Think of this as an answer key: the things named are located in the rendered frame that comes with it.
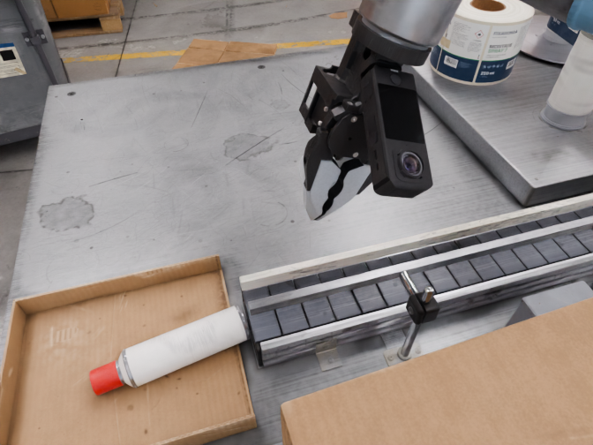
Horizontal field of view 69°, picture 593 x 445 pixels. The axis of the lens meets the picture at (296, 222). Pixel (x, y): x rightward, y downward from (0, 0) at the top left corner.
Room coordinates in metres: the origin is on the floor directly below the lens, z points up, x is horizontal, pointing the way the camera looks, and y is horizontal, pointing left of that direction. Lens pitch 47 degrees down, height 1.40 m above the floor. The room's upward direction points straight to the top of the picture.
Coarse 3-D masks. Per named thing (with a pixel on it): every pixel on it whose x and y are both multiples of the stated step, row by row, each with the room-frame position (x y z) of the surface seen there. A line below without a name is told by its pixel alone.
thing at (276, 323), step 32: (544, 224) 0.49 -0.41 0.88; (416, 256) 0.42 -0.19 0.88; (512, 256) 0.42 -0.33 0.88; (544, 256) 0.42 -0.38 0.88; (576, 256) 0.42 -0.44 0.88; (288, 288) 0.36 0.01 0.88; (384, 288) 0.36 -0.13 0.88; (448, 288) 0.36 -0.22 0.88; (256, 320) 0.31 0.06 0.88; (288, 320) 0.31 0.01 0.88; (320, 320) 0.31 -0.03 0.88
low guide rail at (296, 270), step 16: (528, 208) 0.49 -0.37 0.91; (544, 208) 0.49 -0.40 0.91; (560, 208) 0.50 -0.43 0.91; (576, 208) 0.51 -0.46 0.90; (464, 224) 0.46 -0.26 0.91; (480, 224) 0.46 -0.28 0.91; (496, 224) 0.46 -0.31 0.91; (512, 224) 0.47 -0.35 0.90; (400, 240) 0.42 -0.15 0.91; (416, 240) 0.42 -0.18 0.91; (432, 240) 0.43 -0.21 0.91; (448, 240) 0.44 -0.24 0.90; (336, 256) 0.39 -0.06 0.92; (352, 256) 0.39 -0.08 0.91; (368, 256) 0.40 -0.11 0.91; (272, 272) 0.36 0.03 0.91; (288, 272) 0.36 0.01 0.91; (304, 272) 0.37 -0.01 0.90
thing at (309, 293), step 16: (560, 224) 0.41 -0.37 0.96; (576, 224) 0.41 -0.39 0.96; (592, 224) 0.41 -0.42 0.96; (496, 240) 0.38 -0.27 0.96; (512, 240) 0.38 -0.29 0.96; (528, 240) 0.38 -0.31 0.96; (432, 256) 0.35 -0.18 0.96; (448, 256) 0.35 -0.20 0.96; (464, 256) 0.36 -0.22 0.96; (480, 256) 0.36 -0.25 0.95; (368, 272) 0.33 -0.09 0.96; (384, 272) 0.33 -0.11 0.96; (400, 272) 0.33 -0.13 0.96; (416, 272) 0.34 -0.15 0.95; (304, 288) 0.30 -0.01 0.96; (320, 288) 0.30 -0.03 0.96; (336, 288) 0.31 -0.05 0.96; (352, 288) 0.31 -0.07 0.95; (256, 304) 0.28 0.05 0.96; (272, 304) 0.28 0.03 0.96; (288, 304) 0.29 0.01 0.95
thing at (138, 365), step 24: (240, 312) 0.32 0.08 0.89; (168, 336) 0.28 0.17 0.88; (192, 336) 0.28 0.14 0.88; (216, 336) 0.28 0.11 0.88; (240, 336) 0.29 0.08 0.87; (120, 360) 0.25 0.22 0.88; (144, 360) 0.25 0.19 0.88; (168, 360) 0.25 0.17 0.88; (192, 360) 0.26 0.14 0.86; (96, 384) 0.22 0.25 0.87; (120, 384) 0.23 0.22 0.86
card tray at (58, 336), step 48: (96, 288) 0.38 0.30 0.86; (144, 288) 0.39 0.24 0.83; (192, 288) 0.39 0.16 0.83; (48, 336) 0.31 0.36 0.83; (96, 336) 0.31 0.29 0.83; (144, 336) 0.31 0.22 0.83; (0, 384) 0.22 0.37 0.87; (48, 384) 0.24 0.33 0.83; (144, 384) 0.24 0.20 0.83; (192, 384) 0.24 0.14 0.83; (240, 384) 0.24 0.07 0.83; (0, 432) 0.17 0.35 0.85; (48, 432) 0.18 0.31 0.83; (96, 432) 0.18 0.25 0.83; (144, 432) 0.18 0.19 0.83; (192, 432) 0.17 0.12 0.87; (240, 432) 0.18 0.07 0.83
